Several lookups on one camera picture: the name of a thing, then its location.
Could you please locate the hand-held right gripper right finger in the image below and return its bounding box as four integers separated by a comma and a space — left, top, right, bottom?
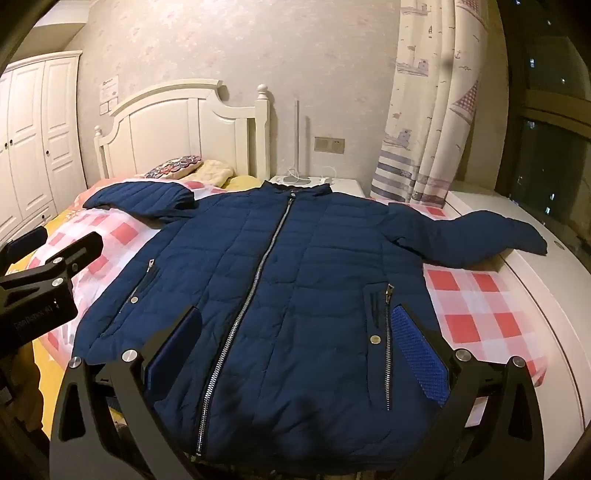
391, 303, 547, 480

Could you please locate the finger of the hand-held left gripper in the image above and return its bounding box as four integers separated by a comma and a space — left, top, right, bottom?
0, 227, 48, 274
25, 232, 103, 281

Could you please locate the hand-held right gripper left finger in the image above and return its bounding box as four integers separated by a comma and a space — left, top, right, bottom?
48, 305, 203, 480

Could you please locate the navy blue puffer jacket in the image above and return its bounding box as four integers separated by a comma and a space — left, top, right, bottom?
71, 181, 549, 476

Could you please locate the red white checked blanket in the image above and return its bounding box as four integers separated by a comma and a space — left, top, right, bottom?
37, 178, 551, 430

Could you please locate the white wardrobe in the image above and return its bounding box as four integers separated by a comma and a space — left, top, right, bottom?
0, 51, 88, 246

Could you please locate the patterned pillow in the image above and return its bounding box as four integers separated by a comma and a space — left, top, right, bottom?
144, 154, 204, 180

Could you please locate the white window bench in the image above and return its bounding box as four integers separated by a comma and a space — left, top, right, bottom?
442, 189, 591, 462

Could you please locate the white wooden bed headboard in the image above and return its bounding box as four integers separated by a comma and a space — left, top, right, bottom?
93, 79, 271, 182

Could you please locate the white nightstand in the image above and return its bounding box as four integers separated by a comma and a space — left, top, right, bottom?
269, 174, 366, 200

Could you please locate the white pole lamp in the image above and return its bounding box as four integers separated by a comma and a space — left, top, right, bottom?
279, 98, 311, 186

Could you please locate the dark window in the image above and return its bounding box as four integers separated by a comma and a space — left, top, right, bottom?
496, 0, 591, 260

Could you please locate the printed cream curtain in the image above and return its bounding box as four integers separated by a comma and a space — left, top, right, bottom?
372, 0, 491, 209

